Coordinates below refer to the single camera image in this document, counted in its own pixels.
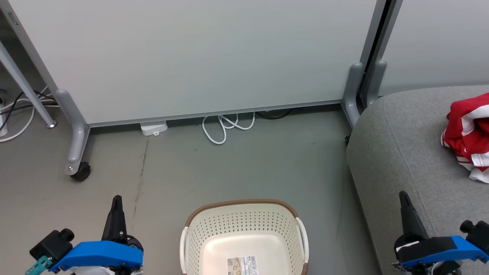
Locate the black caster wheel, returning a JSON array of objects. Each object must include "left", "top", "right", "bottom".
[{"left": 70, "top": 162, "right": 92, "bottom": 182}]

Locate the wide pale partition panel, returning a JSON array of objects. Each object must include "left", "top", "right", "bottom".
[{"left": 0, "top": 0, "right": 387, "bottom": 127}]

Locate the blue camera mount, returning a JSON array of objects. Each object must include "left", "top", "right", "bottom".
[
  {"left": 50, "top": 241, "right": 144, "bottom": 272},
  {"left": 399, "top": 236, "right": 489, "bottom": 269}
]

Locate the long white cable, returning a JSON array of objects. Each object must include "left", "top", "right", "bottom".
[{"left": 0, "top": 86, "right": 60, "bottom": 143}]

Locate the black cable bundle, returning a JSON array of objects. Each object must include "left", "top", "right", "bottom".
[{"left": 0, "top": 91, "right": 57, "bottom": 121}]

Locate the blue left camera mount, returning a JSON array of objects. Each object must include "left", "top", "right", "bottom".
[{"left": 50, "top": 241, "right": 144, "bottom": 272}]

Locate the left arm cable teal plug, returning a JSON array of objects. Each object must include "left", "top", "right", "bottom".
[{"left": 25, "top": 255, "right": 53, "bottom": 275}]

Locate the cream perforated laundry basket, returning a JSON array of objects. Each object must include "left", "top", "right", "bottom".
[{"left": 180, "top": 199, "right": 309, "bottom": 275}]

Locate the grey fabric sofa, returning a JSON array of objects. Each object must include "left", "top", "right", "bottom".
[{"left": 346, "top": 85, "right": 489, "bottom": 275}]

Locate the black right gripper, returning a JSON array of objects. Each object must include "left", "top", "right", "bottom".
[{"left": 392, "top": 191, "right": 463, "bottom": 275}]

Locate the barcode sticker label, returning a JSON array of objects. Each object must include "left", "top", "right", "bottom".
[{"left": 227, "top": 256, "right": 259, "bottom": 275}]

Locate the coiled white cable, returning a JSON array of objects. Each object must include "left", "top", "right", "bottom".
[{"left": 202, "top": 112, "right": 256, "bottom": 145}]

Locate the blue right camera mount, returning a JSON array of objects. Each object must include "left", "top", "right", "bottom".
[{"left": 399, "top": 236, "right": 489, "bottom": 269}]

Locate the white power strip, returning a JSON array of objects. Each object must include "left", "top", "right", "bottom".
[{"left": 0, "top": 96, "right": 9, "bottom": 138}]

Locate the left gripper with band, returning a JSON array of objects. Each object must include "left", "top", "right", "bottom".
[{"left": 102, "top": 195, "right": 145, "bottom": 275}]

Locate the narrow pale partition panel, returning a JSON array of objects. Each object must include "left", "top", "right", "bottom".
[{"left": 376, "top": 0, "right": 489, "bottom": 97}]

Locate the red garment with white hem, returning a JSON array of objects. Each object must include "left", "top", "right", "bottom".
[{"left": 440, "top": 128, "right": 489, "bottom": 183}]

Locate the white power adapter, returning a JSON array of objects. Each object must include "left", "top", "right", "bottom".
[{"left": 140, "top": 121, "right": 168, "bottom": 137}]

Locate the grey metal table leg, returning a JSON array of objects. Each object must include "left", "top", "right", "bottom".
[{"left": 0, "top": 40, "right": 58, "bottom": 129}]

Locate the grey partition foot with caster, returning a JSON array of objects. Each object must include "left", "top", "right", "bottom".
[{"left": 55, "top": 89, "right": 91, "bottom": 176}]

